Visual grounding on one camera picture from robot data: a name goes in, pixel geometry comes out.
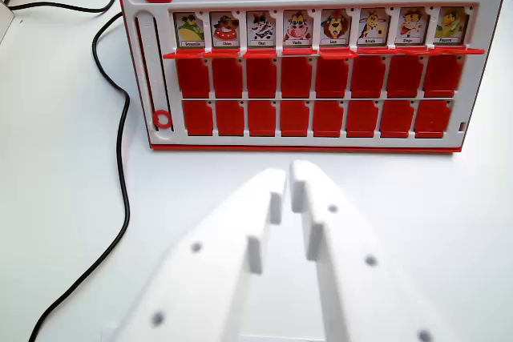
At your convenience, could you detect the red flap with question mark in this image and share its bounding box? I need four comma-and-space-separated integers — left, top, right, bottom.
203, 48, 242, 59

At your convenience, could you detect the red and white game board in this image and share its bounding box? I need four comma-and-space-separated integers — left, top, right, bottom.
111, 0, 513, 155

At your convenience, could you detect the white box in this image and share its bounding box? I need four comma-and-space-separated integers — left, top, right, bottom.
0, 0, 16, 45

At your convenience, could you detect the long black cable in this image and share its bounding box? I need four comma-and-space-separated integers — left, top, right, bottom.
27, 11, 131, 342

